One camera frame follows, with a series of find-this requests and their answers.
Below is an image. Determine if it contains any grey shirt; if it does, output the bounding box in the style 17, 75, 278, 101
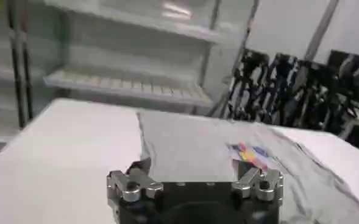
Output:
135, 110, 359, 224

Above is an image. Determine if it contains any black tripod with camera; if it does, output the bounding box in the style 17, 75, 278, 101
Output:
327, 50, 359, 147

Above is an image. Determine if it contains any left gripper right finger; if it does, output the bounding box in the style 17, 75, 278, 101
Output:
232, 163, 284, 201

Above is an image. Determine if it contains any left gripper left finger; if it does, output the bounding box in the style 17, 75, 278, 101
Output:
107, 158, 164, 203

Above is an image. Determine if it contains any white open display shelf unit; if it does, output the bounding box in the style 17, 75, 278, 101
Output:
43, 0, 259, 117

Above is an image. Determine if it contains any black slanted pole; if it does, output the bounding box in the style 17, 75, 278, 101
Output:
6, 0, 34, 129

